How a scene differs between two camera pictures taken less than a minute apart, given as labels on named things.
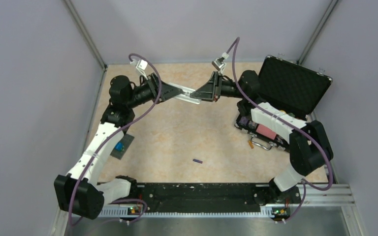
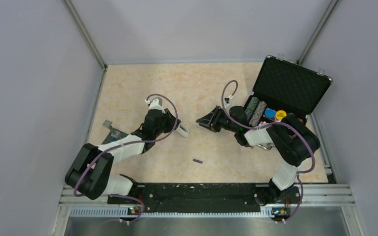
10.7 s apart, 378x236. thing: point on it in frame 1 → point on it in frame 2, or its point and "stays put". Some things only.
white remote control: [186, 95] → [183, 131]
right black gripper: [211, 90] → [211, 120]
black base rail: [212, 197] stays put
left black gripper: [168, 92] → [172, 121]
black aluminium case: [291, 88] stays put
